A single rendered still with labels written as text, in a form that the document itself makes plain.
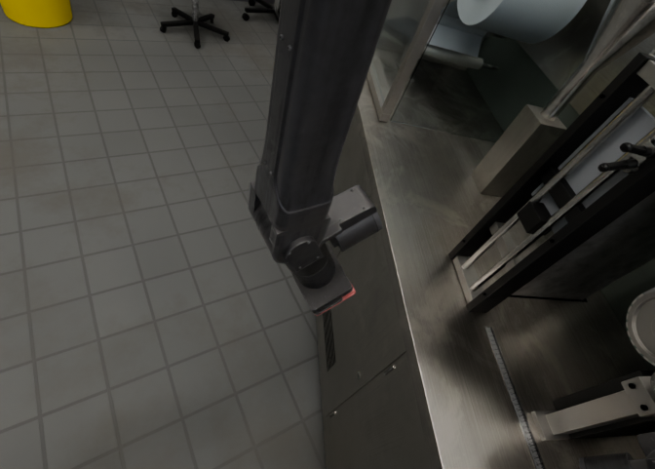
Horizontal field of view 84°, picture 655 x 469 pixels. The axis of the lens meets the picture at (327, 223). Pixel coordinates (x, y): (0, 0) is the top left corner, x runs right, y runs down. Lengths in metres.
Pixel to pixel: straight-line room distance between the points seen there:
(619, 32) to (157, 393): 1.72
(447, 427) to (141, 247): 1.51
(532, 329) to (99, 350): 1.46
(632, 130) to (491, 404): 0.54
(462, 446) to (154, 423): 1.11
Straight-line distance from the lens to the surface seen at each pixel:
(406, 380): 0.90
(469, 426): 0.81
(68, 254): 1.94
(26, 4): 3.35
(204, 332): 1.68
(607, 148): 0.77
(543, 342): 1.02
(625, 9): 1.06
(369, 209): 0.41
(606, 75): 1.40
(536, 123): 1.13
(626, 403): 0.80
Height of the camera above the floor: 1.55
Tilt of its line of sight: 48 degrees down
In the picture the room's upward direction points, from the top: 24 degrees clockwise
